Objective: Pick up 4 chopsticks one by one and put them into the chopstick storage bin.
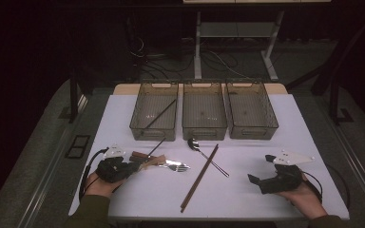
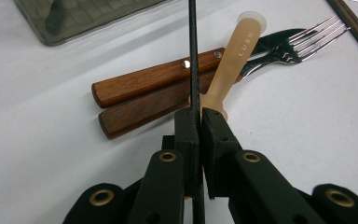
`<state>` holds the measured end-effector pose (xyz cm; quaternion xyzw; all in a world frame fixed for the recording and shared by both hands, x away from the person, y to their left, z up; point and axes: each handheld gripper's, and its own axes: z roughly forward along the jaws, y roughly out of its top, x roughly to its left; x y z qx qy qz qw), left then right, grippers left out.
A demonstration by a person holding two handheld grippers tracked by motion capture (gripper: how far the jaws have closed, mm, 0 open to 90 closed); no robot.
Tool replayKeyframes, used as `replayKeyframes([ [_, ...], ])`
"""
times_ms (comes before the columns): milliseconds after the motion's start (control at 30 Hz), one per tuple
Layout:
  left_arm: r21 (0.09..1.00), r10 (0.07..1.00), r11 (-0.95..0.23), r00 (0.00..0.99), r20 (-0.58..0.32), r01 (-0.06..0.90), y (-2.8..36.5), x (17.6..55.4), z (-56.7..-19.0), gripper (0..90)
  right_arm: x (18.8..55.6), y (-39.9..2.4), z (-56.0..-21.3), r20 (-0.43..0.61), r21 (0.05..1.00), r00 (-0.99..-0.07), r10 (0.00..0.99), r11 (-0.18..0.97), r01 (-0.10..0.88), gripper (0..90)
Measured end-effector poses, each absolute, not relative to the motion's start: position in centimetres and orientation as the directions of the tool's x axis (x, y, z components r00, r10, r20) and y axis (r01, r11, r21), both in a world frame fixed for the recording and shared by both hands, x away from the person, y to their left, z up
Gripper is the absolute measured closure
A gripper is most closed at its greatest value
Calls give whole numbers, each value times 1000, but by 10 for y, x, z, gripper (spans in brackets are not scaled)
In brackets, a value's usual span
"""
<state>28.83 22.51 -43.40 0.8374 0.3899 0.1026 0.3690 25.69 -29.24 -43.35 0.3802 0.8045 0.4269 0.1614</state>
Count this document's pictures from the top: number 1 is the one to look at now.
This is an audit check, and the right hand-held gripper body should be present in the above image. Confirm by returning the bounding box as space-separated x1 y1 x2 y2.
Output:
259 149 316 195

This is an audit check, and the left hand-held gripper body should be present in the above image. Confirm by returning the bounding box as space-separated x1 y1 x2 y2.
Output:
95 142 133 184

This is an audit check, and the wooden handled table knife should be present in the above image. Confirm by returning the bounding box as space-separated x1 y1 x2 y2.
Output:
131 151 188 167

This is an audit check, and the smoky clear plastic bin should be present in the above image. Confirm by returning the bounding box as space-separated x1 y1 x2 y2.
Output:
128 81 180 143
181 81 228 142
225 80 279 141

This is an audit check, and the wooden handled metal fork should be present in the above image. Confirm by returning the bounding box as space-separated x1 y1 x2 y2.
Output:
129 156 192 174

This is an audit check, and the brown wooden chopstick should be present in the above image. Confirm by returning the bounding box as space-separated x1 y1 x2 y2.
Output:
180 143 218 213
181 144 220 214

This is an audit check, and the metal spoon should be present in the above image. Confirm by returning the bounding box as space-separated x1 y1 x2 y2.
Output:
187 138 230 179

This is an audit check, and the person's left hand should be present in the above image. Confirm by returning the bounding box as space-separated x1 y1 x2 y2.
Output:
85 170 125 199

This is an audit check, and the person's right hand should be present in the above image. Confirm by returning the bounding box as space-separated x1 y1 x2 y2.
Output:
275 173 328 220

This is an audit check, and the black metal stand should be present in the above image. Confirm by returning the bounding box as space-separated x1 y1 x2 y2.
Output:
328 79 355 125
68 74 81 124

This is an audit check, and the left hand-held gripper cable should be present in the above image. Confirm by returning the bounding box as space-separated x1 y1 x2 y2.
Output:
78 147 109 202

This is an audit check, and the hand-held gripper cable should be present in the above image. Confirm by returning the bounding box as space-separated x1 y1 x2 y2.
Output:
300 163 351 210
78 147 109 202

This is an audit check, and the right hand-held gripper cable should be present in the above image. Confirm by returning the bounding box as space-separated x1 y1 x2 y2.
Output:
300 163 351 210

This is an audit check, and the black floor outlet frame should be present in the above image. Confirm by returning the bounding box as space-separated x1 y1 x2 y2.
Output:
64 134 91 160

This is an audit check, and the metal floor rail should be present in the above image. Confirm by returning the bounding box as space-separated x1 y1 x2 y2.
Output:
18 94 89 228
336 136 365 219

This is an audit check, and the tangle of floor cables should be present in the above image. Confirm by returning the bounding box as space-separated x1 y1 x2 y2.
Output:
127 34 246 80

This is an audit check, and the grey metal desk frame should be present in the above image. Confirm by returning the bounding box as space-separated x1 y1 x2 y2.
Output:
193 9 285 83

